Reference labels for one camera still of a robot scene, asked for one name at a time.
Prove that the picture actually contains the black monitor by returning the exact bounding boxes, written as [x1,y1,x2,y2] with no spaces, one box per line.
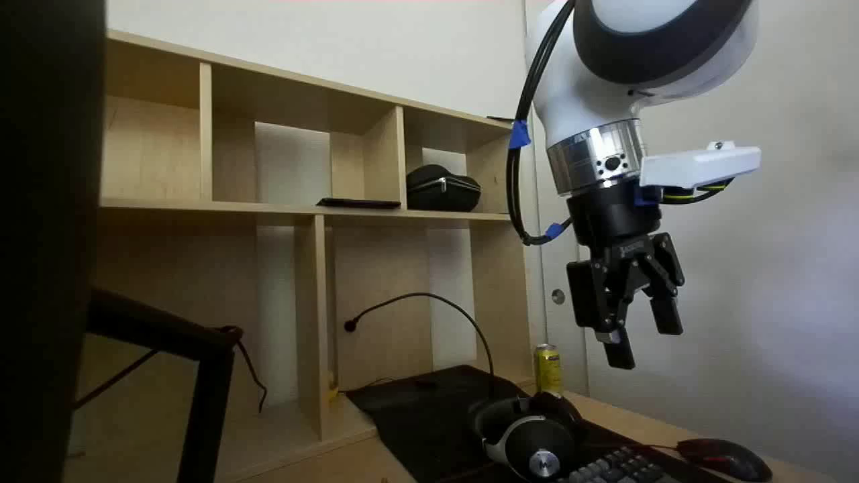
[0,0,108,483]

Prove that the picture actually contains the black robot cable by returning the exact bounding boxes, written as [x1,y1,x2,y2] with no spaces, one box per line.
[504,0,577,249]

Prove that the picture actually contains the black headphones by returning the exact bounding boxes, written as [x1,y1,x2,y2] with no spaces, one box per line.
[469,391,584,483]

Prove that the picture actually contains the black red computer mouse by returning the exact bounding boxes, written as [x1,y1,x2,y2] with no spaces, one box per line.
[675,437,772,483]

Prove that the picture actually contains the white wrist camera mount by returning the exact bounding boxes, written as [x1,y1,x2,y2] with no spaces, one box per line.
[639,141,763,190]

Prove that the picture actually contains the black desk mat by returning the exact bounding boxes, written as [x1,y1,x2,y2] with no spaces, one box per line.
[345,365,726,483]

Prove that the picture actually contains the black case on shelf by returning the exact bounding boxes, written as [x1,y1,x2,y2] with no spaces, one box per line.
[406,165,481,213]

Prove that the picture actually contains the black keyboard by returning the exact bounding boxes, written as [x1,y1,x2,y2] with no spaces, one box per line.
[564,448,678,483]

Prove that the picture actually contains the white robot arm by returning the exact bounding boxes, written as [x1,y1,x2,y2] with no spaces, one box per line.
[517,0,763,369]

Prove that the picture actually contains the flat black item on shelf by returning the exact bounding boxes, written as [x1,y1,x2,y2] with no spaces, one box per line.
[317,198,399,210]

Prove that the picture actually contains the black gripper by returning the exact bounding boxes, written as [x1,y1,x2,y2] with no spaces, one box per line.
[565,185,682,370]

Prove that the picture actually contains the wooden shelf unit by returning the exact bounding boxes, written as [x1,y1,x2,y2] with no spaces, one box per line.
[96,33,532,483]

